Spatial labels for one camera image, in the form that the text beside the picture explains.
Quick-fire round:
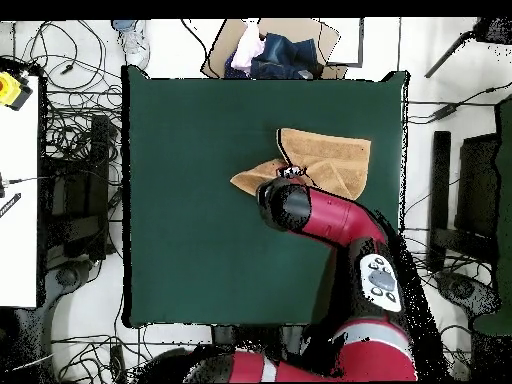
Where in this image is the white side table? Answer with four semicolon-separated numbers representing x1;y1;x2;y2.
0;75;41;309

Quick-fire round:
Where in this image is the white shoe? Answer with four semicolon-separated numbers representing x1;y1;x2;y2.
118;23;152;71

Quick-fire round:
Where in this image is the black power strip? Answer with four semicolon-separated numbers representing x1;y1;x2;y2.
109;344;128;384

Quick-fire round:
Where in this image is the yellow emergency stop box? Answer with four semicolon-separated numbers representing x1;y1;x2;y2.
0;70;34;112

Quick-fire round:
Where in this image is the blue denim garment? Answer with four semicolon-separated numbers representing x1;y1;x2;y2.
223;33;322;80

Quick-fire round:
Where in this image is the brown cardboard box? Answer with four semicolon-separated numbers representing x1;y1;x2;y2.
200;17;350;80

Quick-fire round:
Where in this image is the black stand frame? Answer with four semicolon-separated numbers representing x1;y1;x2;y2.
46;114;114;263

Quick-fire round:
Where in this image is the orange-brown terry towel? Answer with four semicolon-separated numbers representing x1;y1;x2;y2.
229;127;372;201

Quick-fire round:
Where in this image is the black robot pedestal with handle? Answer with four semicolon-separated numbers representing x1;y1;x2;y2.
210;324;309;357

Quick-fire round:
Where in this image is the black cable tangle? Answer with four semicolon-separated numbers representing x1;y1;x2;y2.
51;327;213;383
21;19;124;259
403;235;497;377

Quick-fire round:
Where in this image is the black chair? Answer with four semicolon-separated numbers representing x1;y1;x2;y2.
426;130;502;274

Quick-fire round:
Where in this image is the dark green table cloth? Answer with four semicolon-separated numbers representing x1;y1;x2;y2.
121;65;410;328

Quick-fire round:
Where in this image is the pink garment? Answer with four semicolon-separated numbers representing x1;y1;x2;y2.
230;18;266;76

